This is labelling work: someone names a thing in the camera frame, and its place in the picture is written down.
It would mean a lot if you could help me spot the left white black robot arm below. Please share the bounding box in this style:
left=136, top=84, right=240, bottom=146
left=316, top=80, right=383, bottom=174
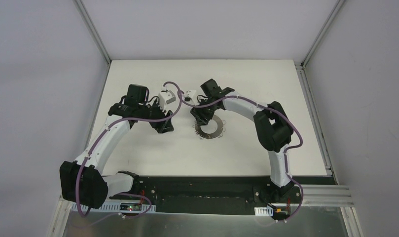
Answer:
left=59, top=84, right=176, bottom=209

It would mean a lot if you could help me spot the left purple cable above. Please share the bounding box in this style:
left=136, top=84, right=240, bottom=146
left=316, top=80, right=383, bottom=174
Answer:
left=75, top=81, right=183, bottom=218

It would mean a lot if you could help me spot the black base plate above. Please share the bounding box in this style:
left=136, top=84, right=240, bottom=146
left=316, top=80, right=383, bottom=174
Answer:
left=101, top=176, right=337, bottom=216

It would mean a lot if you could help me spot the round metal keyring disc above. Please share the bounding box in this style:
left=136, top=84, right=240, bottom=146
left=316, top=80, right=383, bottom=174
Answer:
left=192, top=115, right=226, bottom=140

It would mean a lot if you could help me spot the purple cable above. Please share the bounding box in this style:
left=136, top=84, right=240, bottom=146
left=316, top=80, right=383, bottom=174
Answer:
left=178, top=90, right=304, bottom=223
left=75, top=81, right=183, bottom=218

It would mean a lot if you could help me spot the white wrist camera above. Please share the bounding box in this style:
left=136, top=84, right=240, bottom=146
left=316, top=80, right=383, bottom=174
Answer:
left=158, top=90, right=176, bottom=108
left=182, top=90, right=196, bottom=102

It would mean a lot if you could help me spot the right white cable duct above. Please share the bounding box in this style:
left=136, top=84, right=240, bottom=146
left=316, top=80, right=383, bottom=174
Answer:
left=254, top=206, right=274, bottom=217

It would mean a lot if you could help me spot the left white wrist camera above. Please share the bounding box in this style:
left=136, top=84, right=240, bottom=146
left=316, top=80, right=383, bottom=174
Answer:
left=158, top=90, right=176, bottom=108

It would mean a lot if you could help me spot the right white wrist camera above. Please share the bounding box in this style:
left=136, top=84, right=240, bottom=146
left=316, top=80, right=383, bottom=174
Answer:
left=182, top=90, right=196, bottom=102

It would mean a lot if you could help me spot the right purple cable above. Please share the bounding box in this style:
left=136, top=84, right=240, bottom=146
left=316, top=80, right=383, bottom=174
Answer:
left=178, top=90, right=304, bottom=223

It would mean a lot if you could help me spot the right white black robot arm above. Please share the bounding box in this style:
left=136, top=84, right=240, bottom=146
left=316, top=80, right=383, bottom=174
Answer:
left=190, top=79, right=294, bottom=202

